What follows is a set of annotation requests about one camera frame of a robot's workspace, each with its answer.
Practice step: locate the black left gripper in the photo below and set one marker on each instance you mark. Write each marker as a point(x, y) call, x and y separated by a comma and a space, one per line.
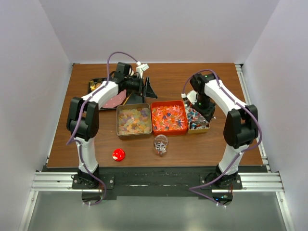
point(146, 90)

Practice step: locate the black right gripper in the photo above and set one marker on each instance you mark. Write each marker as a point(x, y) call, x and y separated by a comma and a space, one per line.
point(208, 113)

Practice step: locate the gold tin of lollipops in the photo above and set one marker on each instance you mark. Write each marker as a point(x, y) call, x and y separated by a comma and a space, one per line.
point(190, 112)

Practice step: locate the brown tin of gummies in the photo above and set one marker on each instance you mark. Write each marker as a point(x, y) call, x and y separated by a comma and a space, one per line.
point(133, 121)

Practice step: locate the orange tin of lollipops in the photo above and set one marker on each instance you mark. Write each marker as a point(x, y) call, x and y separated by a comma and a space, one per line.
point(169, 118)

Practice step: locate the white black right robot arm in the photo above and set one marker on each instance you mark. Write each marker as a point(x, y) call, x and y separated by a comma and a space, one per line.
point(241, 125)

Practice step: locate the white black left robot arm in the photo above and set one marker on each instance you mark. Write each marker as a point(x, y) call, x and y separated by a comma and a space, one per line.
point(83, 116)

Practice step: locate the gold knife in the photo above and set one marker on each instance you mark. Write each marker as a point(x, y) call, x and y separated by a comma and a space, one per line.
point(126, 100)

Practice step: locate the pink polka dot plate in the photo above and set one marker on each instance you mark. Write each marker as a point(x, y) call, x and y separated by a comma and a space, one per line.
point(115, 101)

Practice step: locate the gold fork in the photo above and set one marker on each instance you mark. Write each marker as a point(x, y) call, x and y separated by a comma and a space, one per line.
point(92, 85)

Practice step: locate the clear glass jar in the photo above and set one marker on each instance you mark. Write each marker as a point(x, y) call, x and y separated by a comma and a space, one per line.
point(160, 145)

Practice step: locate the red jar lid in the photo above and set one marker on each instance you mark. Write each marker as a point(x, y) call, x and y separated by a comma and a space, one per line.
point(119, 155)

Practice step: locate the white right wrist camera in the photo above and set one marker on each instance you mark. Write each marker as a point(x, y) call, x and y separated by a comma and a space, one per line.
point(189, 98)

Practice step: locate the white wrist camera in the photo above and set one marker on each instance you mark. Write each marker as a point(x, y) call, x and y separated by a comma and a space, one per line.
point(189, 98)
point(141, 68)

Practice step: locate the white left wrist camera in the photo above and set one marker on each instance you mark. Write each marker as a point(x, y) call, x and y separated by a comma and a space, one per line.
point(141, 68)

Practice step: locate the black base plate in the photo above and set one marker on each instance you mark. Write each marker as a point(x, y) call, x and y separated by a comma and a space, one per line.
point(111, 183)

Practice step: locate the aluminium frame rail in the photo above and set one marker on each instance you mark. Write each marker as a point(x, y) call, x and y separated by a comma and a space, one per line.
point(251, 182)

